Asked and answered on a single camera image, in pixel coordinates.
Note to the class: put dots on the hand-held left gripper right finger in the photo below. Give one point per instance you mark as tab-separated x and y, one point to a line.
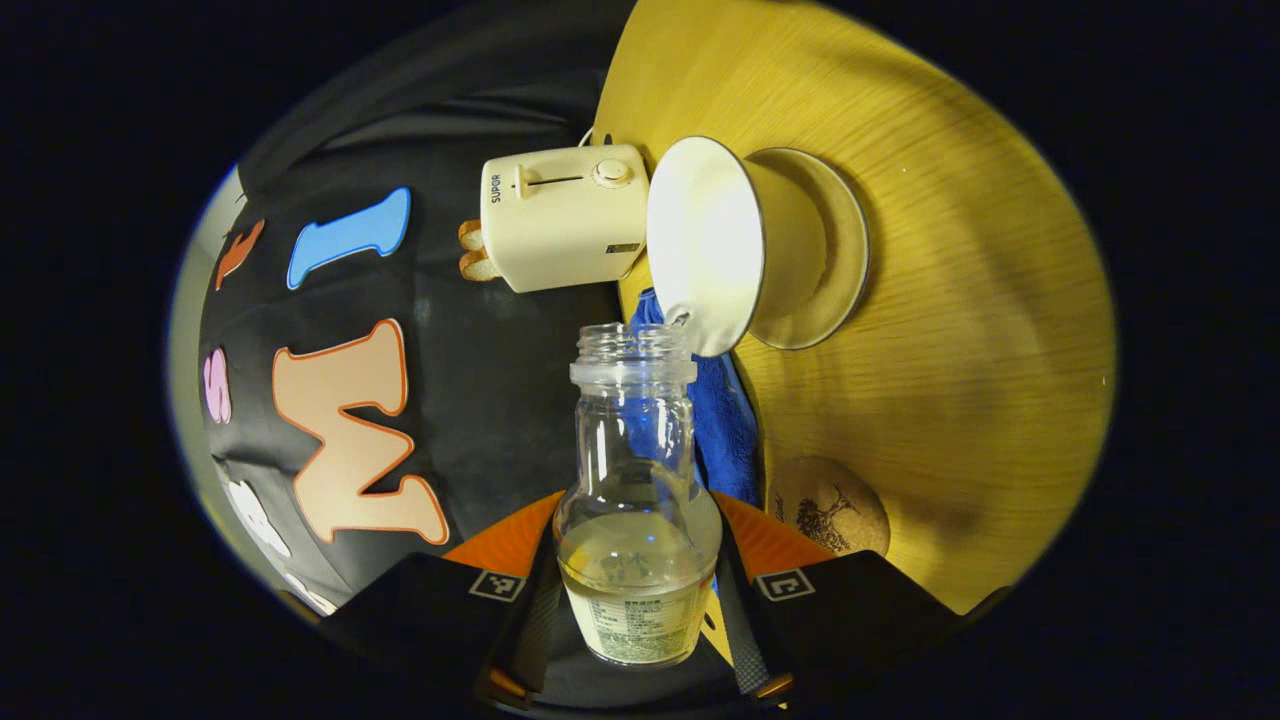
850	610

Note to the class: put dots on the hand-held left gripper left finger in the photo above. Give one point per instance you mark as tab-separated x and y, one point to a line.
430	610

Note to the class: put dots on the round cork coaster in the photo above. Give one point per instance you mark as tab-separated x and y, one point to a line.
850	500

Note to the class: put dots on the clear plastic water bottle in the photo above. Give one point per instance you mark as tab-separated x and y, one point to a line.
635	560

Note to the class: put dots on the yellow ceramic teacup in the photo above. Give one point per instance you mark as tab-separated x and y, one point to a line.
705	240

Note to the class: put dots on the black backdrop cloth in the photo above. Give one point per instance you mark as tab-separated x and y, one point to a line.
480	400

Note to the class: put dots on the blue towel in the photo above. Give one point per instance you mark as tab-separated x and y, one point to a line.
730	430

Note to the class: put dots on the yellow ceramic saucer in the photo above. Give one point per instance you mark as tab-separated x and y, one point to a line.
845	250

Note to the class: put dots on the cream toaster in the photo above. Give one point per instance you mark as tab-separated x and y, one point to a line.
560	220

